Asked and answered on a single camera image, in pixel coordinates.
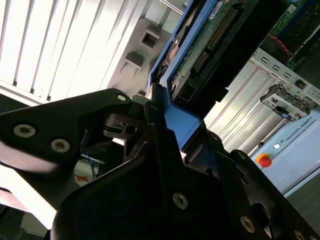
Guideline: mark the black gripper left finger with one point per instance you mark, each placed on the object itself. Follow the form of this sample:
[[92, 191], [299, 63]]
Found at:
[[50, 120]]

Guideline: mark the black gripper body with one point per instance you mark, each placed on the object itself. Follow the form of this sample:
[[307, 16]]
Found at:
[[112, 212]]

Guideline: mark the hard disk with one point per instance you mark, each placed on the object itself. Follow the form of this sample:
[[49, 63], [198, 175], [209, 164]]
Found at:
[[185, 122]]

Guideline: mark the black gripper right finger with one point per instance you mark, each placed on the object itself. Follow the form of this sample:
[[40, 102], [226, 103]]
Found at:
[[240, 200]]

